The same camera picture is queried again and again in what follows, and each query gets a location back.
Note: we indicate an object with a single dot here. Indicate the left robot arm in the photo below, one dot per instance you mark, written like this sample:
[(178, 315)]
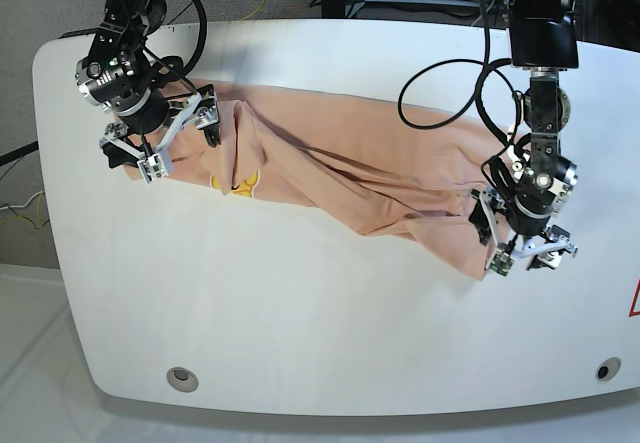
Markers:
[(529, 181)]

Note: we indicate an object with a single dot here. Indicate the black bar at left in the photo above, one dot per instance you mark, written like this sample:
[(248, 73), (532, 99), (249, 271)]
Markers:
[(18, 153)]

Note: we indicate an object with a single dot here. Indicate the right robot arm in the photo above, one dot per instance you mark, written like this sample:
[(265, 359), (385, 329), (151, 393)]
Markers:
[(120, 72)]

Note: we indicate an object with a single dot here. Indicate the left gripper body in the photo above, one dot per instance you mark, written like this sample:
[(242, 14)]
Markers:
[(528, 236)]

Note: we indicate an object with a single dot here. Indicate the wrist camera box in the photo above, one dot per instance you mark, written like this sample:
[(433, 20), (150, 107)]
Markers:
[(154, 167), (500, 262)]

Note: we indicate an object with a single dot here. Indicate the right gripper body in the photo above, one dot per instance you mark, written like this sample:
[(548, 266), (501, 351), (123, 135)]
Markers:
[(159, 122)]

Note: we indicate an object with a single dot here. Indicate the table cable grommet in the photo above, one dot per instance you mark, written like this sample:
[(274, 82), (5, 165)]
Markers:
[(608, 369), (182, 379)]

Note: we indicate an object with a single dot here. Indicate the peach pink T-shirt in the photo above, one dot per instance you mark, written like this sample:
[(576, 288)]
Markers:
[(351, 157)]

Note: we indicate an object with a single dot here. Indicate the right table cable grommet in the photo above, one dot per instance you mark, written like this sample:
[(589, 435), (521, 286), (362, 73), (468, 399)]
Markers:
[(608, 369)]

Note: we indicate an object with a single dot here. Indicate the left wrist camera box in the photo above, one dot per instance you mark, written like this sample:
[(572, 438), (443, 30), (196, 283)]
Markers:
[(500, 262)]

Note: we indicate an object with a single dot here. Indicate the red triangle sticker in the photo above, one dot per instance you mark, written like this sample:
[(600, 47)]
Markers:
[(635, 305)]

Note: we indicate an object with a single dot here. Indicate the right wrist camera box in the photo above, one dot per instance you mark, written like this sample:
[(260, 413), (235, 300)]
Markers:
[(154, 167)]

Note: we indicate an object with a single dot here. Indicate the left table cable grommet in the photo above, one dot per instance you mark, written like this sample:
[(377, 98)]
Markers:
[(182, 379)]

